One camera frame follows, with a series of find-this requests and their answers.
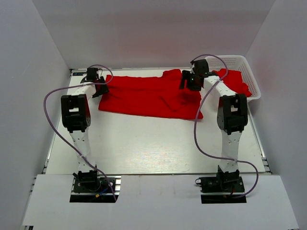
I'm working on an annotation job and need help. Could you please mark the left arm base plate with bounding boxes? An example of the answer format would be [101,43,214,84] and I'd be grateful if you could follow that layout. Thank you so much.
[70,177,116,204]

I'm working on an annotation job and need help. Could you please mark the red t shirt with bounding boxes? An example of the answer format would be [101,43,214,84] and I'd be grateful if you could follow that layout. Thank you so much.
[98,69,203,120]

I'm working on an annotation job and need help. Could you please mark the white plastic basket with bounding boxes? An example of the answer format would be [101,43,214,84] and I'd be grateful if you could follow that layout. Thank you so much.
[205,55,261,102]

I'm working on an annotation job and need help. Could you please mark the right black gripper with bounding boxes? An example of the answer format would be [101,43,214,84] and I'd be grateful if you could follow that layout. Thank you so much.
[178,70,201,91]

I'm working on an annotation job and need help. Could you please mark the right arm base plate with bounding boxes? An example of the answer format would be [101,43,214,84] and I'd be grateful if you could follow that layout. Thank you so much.
[195,176,247,204]

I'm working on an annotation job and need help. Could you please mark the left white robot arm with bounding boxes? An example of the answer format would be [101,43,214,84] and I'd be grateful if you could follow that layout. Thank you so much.
[60,66,109,191]

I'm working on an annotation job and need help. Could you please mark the red shirts in basket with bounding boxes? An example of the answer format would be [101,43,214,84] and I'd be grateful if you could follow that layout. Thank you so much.
[223,70,252,97]

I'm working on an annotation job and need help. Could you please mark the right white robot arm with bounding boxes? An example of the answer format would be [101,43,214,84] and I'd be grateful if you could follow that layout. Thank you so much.
[179,59,248,193]

